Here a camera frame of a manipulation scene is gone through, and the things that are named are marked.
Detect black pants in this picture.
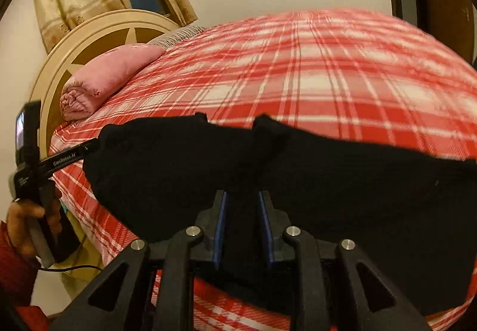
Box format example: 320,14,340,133
83,113,476,315

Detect red sleeve left forearm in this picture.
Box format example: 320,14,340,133
1,222,49,330

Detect person's left hand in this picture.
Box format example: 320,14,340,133
6,187,62,261

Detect pink rolled blanket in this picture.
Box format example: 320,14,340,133
60,44,166,121

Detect cream round headboard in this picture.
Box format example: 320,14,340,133
29,9,179,158

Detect grey striped pillow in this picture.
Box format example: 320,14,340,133
147,24,206,49

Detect red plaid bed sheet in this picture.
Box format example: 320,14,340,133
48,8,477,331

